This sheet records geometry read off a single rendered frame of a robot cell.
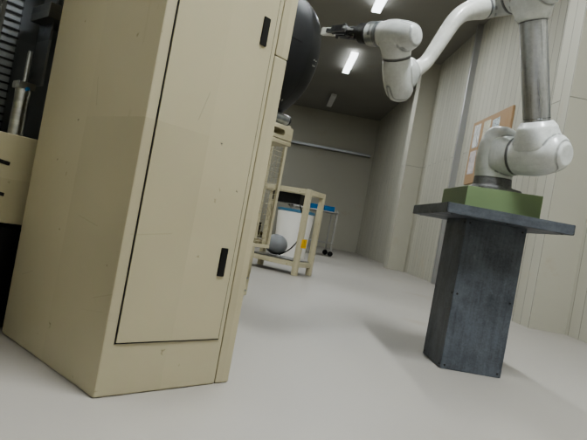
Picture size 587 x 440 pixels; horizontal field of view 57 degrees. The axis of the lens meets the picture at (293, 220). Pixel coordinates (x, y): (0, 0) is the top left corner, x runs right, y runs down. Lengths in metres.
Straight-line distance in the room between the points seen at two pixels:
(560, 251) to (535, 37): 2.66
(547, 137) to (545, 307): 2.59
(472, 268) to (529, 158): 0.48
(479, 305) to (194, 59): 1.51
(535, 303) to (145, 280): 3.73
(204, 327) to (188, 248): 0.22
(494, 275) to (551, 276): 2.37
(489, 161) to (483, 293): 0.54
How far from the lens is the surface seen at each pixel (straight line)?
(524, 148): 2.30
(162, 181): 1.30
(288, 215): 7.56
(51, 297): 1.53
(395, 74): 2.05
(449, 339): 2.32
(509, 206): 2.34
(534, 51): 2.32
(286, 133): 2.36
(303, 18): 2.34
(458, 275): 2.29
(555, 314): 4.75
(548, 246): 4.67
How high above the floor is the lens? 0.46
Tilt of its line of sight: level
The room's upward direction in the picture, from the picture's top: 10 degrees clockwise
